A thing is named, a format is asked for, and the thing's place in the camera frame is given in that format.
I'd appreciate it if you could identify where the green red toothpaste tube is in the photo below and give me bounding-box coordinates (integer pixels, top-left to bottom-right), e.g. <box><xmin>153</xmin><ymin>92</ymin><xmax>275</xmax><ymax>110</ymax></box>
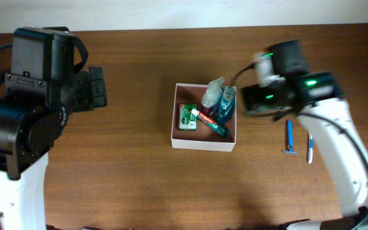
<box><xmin>191</xmin><ymin>109</ymin><xmax>230</xmax><ymax>138</ymax></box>

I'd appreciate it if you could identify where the clear foaming soap pump bottle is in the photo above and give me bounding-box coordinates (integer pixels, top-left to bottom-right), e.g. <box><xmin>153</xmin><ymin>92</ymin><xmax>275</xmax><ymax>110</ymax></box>
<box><xmin>201</xmin><ymin>77</ymin><xmax>225</xmax><ymax>116</ymax></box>

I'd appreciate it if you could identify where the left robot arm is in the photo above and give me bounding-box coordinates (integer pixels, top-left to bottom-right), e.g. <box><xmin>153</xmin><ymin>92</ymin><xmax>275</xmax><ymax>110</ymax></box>
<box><xmin>0</xmin><ymin>27</ymin><xmax>107</xmax><ymax>229</ymax></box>

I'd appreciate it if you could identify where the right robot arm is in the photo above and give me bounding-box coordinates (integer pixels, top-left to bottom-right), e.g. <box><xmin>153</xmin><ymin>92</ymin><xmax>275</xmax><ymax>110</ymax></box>
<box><xmin>241</xmin><ymin>40</ymin><xmax>368</xmax><ymax>229</ymax></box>

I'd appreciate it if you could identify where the white open cardboard box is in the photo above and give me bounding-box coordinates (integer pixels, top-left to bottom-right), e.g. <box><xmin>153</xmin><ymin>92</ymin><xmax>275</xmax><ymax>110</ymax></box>
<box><xmin>171</xmin><ymin>83</ymin><xmax>237</xmax><ymax>152</ymax></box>

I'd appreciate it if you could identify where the teal mouthwash bottle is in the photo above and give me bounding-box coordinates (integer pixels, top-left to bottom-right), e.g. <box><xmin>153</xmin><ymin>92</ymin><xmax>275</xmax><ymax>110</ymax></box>
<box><xmin>217</xmin><ymin>86</ymin><xmax>236</xmax><ymax>124</ymax></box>

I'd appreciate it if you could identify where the green white soap box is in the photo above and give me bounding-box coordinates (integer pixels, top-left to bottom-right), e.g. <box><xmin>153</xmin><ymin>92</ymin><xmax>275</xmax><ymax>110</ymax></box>
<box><xmin>178</xmin><ymin>103</ymin><xmax>197</xmax><ymax>131</ymax></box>

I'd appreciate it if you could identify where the blue disposable razor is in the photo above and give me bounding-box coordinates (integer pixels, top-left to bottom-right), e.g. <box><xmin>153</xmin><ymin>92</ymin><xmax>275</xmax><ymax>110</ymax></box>
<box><xmin>282</xmin><ymin>120</ymin><xmax>297</xmax><ymax>155</ymax></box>

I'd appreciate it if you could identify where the blue white toothbrush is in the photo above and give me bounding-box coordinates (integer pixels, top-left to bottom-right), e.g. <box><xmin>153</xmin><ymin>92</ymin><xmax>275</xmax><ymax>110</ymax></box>
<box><xmin>307</xmin><ymin>133</ymin><xmax>313</xmax><ymax>164</ymax></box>

